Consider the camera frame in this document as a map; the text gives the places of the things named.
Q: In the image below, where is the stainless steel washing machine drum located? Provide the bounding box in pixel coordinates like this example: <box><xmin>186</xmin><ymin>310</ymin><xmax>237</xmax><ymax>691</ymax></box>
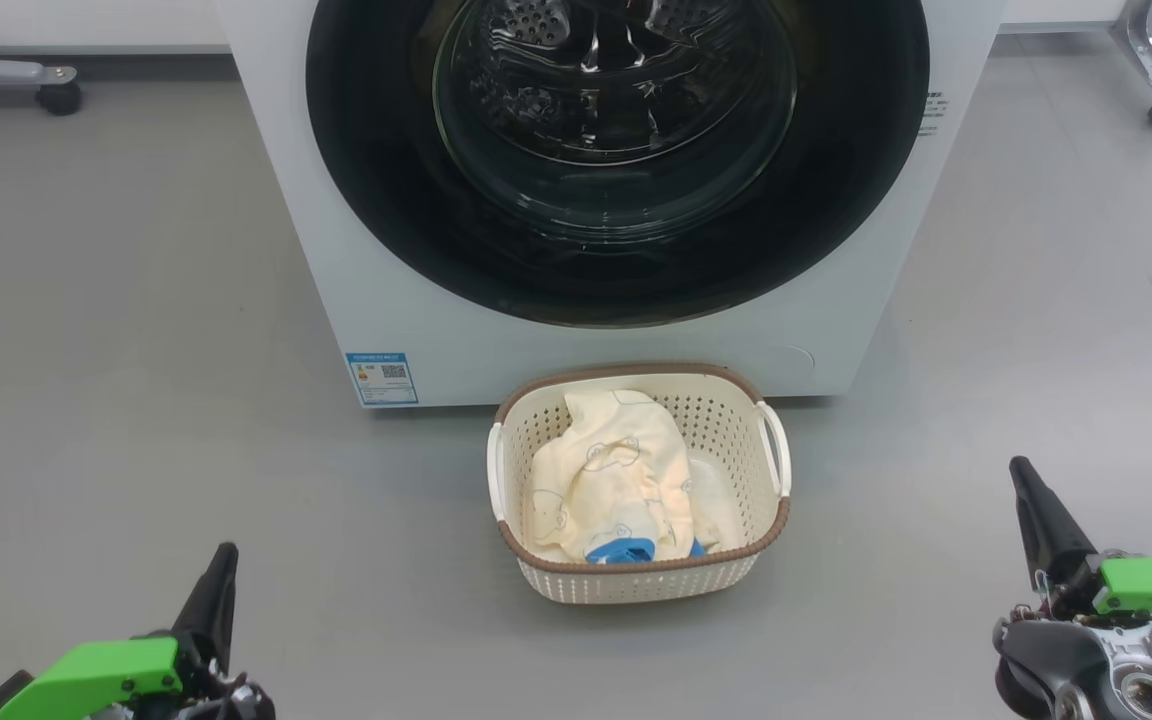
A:
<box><xmin>434</xmin><ymin>0</ymin><xmax>799</xmax><ymax>237</ymax></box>

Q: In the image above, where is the cream bear print garment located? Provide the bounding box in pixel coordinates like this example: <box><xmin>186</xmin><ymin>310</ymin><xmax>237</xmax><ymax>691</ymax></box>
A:
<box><xmin>521</xmin><ymin>388</ymin><xmax>742</xmax><ymax>566</ymax></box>

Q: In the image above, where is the grey washing machine door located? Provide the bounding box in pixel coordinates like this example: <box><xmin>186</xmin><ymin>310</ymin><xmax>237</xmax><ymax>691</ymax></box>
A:
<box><xmin>306</xmin><ymin>0</ymin><xmax>930</xmax><ymax>329</ymax></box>

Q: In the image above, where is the cream perforated laundry basket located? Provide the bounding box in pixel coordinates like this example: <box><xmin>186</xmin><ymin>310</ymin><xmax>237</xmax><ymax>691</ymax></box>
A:
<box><xmin>486</xmin><ymin>362</ymin><xmax>793</xmax><ymax>605</ymax></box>

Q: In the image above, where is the blue white energy label sticker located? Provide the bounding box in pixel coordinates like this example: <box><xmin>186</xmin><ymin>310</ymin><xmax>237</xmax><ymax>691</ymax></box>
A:
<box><xmin>346</xmin><ymin>351</ymin><xmax>419</xmax><ymax>407</ymax></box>

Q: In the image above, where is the white front-load washing machine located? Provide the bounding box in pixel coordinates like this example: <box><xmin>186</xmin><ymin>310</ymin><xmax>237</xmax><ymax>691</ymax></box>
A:
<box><xmin>214</xmin><ymin>0</ymin><xmax>1007</xmax><ymax>409</ymax></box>

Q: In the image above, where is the round white filter cover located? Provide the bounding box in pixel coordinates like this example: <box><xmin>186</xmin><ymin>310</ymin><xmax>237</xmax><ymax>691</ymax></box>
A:
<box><xmin>764</xmin><ymin>345</ymin><xmax>817</xmax><ymax>396</ymax></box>

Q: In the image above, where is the blue cloth item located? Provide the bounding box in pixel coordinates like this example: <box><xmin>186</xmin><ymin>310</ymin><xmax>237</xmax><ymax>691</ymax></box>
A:
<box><xmin>586</xmin><ymin>538</ymin><xmax>705</xmax><ymax>565</ymax></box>

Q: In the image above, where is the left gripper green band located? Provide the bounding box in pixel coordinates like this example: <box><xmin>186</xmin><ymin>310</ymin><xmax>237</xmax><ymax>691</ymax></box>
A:
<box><xmin>0</xmin><ymin>543</ymin><xmax>277</xmax><ymax>720</ymax></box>

